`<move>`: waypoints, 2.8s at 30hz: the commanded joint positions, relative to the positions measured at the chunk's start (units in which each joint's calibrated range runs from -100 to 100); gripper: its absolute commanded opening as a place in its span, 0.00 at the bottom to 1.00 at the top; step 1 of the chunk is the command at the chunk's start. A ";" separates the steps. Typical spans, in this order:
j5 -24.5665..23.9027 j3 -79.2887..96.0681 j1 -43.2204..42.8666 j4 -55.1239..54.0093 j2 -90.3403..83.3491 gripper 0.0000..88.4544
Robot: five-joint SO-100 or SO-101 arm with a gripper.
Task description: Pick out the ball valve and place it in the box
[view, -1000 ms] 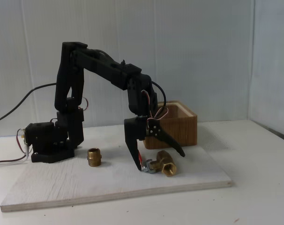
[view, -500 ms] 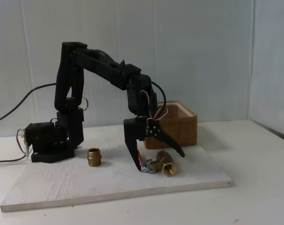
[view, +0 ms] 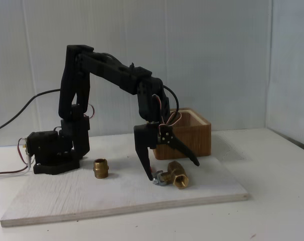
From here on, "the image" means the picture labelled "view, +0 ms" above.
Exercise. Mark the wooden slatted box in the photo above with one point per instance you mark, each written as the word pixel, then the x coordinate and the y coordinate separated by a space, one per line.
pixel 192 140

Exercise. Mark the white painted plywood board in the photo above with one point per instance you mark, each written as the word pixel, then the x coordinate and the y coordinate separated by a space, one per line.
pixel 117 195

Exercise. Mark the brass threaded pipe nipple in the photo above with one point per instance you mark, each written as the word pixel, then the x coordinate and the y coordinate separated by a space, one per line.
pixel 101 169

